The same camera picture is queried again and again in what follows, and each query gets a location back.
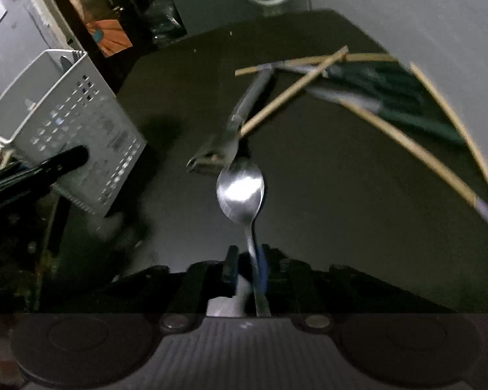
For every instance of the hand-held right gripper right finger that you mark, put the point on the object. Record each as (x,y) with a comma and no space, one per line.
(262,268)

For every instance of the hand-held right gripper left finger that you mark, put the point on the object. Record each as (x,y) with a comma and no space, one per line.
(231,268)

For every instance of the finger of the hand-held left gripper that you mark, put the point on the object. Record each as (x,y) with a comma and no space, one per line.
(73,157)

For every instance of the white perforated utensil basket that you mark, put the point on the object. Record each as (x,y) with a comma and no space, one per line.
(85,130)

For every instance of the steel spoon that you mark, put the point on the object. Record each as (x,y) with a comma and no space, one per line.
(240,195)

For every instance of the plain wooden chopstick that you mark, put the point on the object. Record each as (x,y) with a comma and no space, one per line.
(284,93)
(457,124)

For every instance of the wooden chopstick purple band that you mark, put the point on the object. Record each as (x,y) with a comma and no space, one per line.
(248,71)
(414,152)

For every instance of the dark plastic bag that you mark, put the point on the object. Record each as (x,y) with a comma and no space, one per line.
(166,20)

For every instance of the grey appliance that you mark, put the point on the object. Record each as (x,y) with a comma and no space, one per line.
(203,4)

